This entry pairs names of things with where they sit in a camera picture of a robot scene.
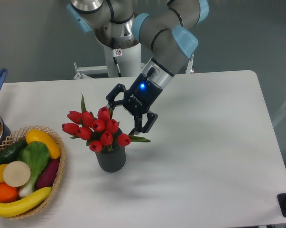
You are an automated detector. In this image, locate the dark green cucumber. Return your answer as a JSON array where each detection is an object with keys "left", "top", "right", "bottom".
[{"left": 0, "top": 139, "right": 27, "bottom": 165}]

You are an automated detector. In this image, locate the dark grey ribbed vase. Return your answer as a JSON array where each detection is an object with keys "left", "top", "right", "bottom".
[{"left": 95, "top": 128, "right": 127, "bottom": 173}]

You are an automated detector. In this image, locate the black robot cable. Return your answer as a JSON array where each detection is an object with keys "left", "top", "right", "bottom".
[{"left": 111, "top": 38, "right": 122, "bottom": 78}]

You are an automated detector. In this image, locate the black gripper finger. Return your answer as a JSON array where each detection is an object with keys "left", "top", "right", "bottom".
[
  {"left": 106, "top": 84, "right": 128, "bottom": 110},
  {"left": 128, "top": 110, "right": 159, "bottom": 136}
]

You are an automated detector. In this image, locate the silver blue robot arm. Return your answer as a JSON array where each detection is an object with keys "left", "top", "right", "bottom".
[{"left": 66, "top": 0, "right": 209, "bottom": 135}]

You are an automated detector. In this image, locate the green bok choy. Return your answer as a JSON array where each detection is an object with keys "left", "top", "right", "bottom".
[{"left": 17, "top": 142, "right": 50, "bottom": 198}]

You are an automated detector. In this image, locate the red tulip bouquet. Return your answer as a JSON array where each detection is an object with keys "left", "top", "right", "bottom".
[{"left": 62, "top": 96, "right": 150, "bottom": 153}]

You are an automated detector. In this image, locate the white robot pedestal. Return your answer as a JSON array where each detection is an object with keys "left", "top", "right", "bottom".
[{"left": 73, "top": 45, "right": 195, "bottom": 80}]

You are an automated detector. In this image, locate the orange fruit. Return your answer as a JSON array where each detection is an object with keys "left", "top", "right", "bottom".
[{"left": 0, "top": 183, "right": 18, "bottom": 203}]

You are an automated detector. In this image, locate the purple sweet potato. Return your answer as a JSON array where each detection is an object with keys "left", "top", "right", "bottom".
[{"left": 36, "top": 159, "right": 59, "bottom": 190}]

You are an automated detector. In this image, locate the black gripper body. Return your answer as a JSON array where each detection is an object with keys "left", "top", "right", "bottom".
[{"left": 123, "top": 73, "right": 163, "bottom": 116}]

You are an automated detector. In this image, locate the woven wicker basket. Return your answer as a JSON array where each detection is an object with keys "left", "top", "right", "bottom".
[{"left": 0, "top": 125, "right": 65, "bottom": 219}]

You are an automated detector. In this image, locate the yellow banana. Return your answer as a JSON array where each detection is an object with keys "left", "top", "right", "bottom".
[{"left": 0, "top": 187, "right": 52, "bottom": 218}]

